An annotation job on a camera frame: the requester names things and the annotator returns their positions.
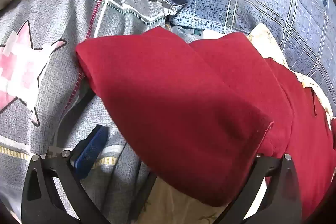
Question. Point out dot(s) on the grey star print quilt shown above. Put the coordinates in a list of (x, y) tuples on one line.
[(52, 87)]

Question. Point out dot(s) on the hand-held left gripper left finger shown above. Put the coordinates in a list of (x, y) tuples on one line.
[(90, 146)]

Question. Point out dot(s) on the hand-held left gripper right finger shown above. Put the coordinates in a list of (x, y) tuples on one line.
[(288, 187)]

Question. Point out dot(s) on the dark red garment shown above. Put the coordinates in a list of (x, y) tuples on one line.
[(170, 98)]

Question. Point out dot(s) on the cream leaf print cloth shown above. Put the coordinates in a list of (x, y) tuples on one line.
[(262, 35)]

